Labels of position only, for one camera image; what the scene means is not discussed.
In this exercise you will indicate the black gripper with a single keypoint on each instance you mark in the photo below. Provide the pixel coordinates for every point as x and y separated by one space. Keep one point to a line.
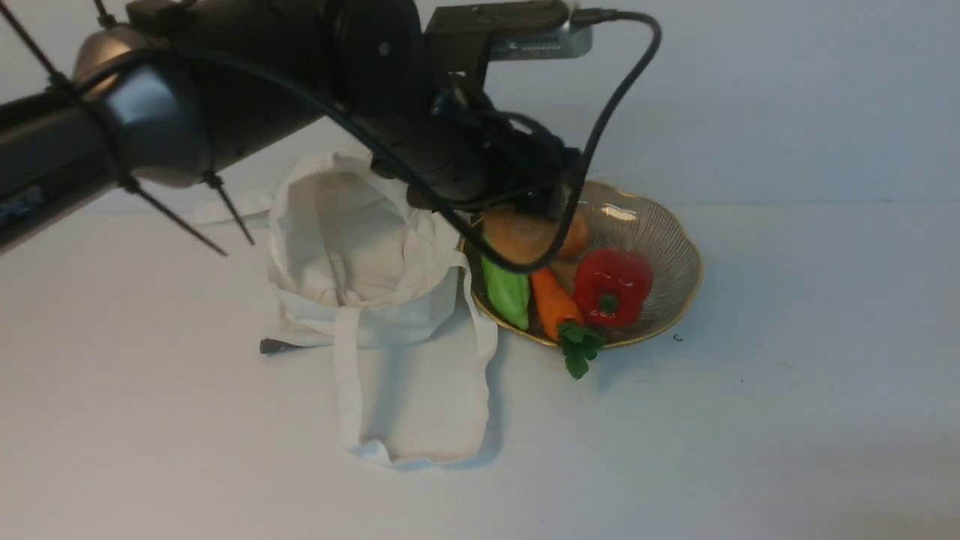
476 157

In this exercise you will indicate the brown potato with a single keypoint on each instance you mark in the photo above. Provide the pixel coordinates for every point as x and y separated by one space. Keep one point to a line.
523 239

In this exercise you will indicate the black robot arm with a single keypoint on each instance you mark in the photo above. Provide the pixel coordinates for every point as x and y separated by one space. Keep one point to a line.
183 90

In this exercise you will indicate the white cloth tote bag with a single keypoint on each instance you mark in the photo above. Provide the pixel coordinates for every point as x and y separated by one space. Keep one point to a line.
386 289

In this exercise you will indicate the green pea pod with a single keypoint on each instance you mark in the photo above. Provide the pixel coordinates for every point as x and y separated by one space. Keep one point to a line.
508 293

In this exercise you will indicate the orange carrot with greens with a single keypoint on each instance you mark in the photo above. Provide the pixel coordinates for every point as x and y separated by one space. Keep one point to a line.
564 324

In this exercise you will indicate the red bell pepper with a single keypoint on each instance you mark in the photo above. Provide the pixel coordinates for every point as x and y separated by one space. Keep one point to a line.
611 287

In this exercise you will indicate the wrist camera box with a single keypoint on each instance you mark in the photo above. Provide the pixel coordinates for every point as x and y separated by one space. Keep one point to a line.
466 38

